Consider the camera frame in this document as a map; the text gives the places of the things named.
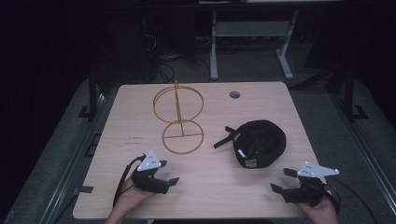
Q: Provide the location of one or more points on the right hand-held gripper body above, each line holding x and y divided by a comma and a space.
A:
306, 189

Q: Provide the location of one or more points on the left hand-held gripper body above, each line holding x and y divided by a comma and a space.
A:
148, 179

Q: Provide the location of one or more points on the black cap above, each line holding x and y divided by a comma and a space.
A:
261, 144

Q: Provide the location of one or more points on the person's left hand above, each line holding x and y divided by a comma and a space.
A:
133, 195

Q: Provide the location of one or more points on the person's right hand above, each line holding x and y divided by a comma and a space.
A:
320, 213

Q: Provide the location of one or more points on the black tape strip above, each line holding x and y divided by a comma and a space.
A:
84, 189

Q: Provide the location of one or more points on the black metal stand leg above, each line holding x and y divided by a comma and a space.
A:
349, 93
92, 91

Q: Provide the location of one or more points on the grey metal stand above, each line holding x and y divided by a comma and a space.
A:
252, 29

